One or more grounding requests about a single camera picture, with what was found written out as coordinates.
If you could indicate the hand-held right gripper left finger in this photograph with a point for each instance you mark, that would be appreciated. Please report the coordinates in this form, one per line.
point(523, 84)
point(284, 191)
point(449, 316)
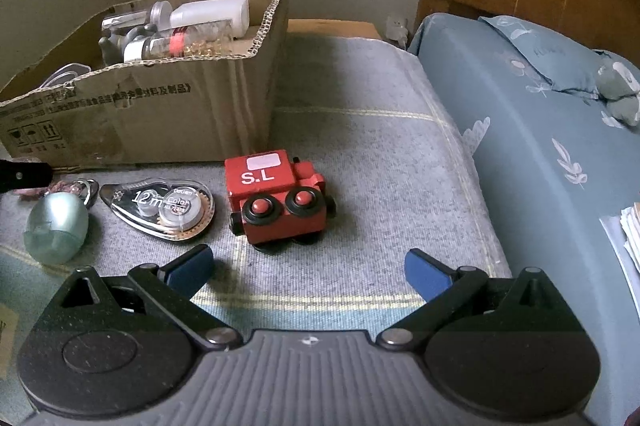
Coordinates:
point(187, 268)

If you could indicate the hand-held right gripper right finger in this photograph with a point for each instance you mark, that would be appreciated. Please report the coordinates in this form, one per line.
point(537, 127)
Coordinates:
point(427, 276)

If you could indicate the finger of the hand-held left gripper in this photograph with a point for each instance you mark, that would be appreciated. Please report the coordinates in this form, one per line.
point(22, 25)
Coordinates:
point(22, 176)

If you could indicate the pale green egg-shaped case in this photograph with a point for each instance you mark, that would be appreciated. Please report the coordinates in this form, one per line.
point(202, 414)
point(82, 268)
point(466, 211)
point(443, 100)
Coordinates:
point(55, 228)

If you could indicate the clear correction tape dispenser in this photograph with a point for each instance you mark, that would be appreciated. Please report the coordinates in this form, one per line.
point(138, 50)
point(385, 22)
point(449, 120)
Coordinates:
point(150, 201)

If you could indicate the red wooden toy train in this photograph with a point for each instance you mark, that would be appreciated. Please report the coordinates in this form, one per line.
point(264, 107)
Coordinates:
point(260, 186)

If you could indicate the clear plastic tape dispenser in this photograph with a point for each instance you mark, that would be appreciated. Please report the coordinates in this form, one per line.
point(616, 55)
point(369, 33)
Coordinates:
point(65, 73)

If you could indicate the cardboard box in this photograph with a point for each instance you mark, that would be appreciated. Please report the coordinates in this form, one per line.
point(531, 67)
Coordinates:
point(150, 120)

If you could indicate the grey animal toy figure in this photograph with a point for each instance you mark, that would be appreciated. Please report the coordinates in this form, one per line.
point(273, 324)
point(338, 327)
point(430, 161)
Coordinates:
point(117, 45)

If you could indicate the small glass bottle silver cap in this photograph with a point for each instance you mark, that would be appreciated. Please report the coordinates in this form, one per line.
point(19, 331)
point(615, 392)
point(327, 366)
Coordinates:
point(160, 13)

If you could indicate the white bottle with green label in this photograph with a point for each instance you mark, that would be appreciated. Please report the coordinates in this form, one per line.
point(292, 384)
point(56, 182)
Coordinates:
point(210, 13)

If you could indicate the blue floral bed sheet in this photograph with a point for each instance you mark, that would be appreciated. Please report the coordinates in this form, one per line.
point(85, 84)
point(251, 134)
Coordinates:
point(530, 206)

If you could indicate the stack of papers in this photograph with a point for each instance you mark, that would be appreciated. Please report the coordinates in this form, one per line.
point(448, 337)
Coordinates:
point(627, 236)

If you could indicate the blue floral pillow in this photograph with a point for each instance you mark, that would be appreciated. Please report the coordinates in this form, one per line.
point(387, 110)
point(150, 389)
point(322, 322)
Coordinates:
point(555, 55)

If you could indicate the white wall charger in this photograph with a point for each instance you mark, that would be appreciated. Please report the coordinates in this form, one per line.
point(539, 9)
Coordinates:
point(397, 30)

